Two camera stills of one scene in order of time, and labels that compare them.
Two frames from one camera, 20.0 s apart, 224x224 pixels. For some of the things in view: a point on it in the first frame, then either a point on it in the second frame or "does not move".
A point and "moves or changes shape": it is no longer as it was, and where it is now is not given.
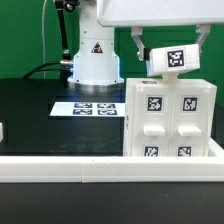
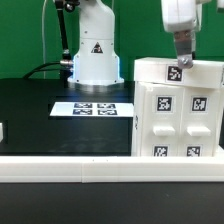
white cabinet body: [169, 117] → [218, 149]
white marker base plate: [88, 109] does not move
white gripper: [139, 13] → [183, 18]
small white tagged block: [153, 122] does not move
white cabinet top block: [169, 61] moves or changes shape
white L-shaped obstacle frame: [112, 168] does not move
